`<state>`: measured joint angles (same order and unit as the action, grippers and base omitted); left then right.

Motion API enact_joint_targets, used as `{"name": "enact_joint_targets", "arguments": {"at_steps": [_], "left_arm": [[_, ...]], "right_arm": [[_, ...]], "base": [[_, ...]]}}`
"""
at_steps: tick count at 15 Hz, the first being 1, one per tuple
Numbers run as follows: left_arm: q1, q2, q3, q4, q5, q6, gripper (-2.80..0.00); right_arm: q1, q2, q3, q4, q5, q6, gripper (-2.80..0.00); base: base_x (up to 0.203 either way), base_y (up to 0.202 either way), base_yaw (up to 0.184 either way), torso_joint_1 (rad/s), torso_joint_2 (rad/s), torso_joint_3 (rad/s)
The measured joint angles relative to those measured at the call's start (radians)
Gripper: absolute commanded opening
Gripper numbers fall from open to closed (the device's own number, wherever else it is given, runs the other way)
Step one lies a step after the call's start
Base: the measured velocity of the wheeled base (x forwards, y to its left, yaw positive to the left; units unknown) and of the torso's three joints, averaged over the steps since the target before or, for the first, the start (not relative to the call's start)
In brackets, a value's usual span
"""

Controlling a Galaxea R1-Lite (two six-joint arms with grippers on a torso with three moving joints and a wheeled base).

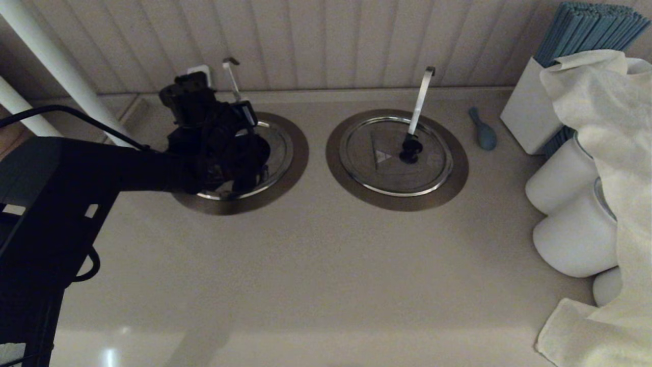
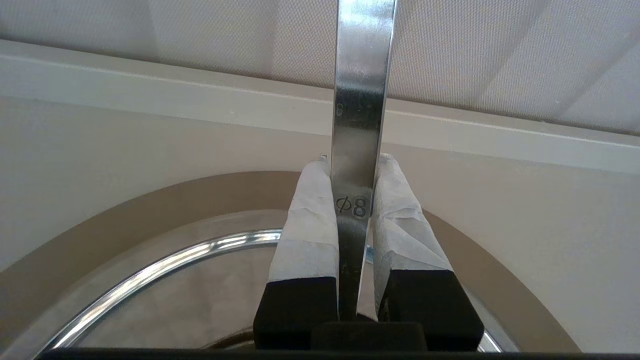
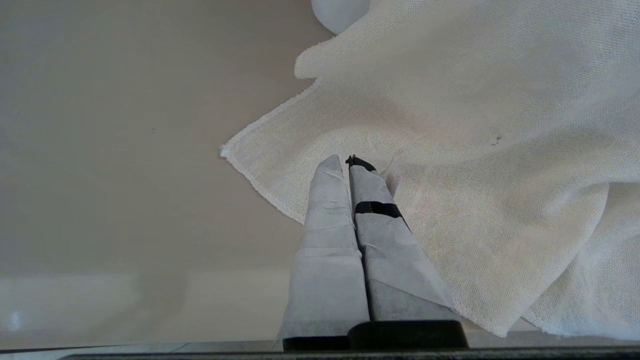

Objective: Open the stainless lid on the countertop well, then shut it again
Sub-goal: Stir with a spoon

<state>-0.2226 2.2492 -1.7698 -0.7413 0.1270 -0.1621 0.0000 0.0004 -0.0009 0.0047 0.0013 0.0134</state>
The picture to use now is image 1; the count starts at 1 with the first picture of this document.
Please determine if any metal ladle handle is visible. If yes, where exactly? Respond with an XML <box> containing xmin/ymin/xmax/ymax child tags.
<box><xmin>223</xmin><ymin>57</ymin><xmax>244</xmax><ymax>105</ymax></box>
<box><xmin>406</xmin><ymin>66</ymin><xmax>437</xmax><ymax>138</ymax></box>

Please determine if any blue plastic spoon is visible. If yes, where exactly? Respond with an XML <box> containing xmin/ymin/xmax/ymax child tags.
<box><xmin>469</xmin><ymin>106</ymin><xmax>498</xmax><ymax>151</ymax></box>

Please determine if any white rectangular holder box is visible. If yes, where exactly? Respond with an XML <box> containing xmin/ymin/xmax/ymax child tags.
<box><xmin>499</xmin><ymin>57</ymin><xmax>566</xmax><ymax>155</ymax></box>

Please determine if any glass pot lid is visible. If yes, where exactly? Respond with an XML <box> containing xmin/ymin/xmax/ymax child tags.
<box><xmin>339</xmin><ymin>116</ymin><xmax>454</xmax><ymax>198</ymax></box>

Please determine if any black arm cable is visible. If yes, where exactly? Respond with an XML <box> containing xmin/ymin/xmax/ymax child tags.
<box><xmin>71</xmin><ymin>247</ymin><xmax>101</xmax><ymax>282</ymax></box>
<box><xmin>0</xmin><ymin>104</ymin><xmax>152</xmax><ymax>152</ymax></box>

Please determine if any white pole with base flange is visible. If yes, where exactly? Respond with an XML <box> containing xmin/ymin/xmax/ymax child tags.
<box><xmin>0</xmin><ymin>0</ymin><xmax>134</xmax><ymax>148</ymax></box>

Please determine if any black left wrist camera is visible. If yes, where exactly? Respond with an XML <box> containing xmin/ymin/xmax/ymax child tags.
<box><xmin>159</xmin><ymin>65</ymin><xmax>217</xmax><ymax>127</ymax></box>

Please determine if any blue straw bundle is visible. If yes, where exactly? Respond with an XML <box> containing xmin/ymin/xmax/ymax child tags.
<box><xmin>534</xmin><ymin>1</ymin><xmax>651</xmax><ymax>68</ymax></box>

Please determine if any blue ribbed object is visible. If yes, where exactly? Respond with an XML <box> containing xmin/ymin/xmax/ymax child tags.
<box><xmin>541</xmin><ymin>126</ymin><xmax>577</xmax><ymax>159</ymax></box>

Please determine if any white woven cloth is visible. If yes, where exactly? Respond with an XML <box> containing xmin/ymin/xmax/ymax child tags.
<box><xmin>535</xmin><ymin>49</ymin><xmax>652</xmax><ymax>367</ymax></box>

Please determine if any white round jar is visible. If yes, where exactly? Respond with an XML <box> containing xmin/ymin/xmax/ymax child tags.
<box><xmin>532</xmin><ymin>178</ymin><xmax>619</xmax><ymax>278</ymax></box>
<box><xmin>592</xmin><ymin>266</ymin><xmax>624</xmax><ymax>307</ymax></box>
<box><xmin>525</xmin><ymin>135</ymin><xmax>601</xmax><ymax>215</ymax></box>

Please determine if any right steel pot lid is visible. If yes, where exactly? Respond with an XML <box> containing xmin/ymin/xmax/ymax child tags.
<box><xmin>326</xmin><ymin>109</ymin><xmax>469</xmax><ymax>212</ymax></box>

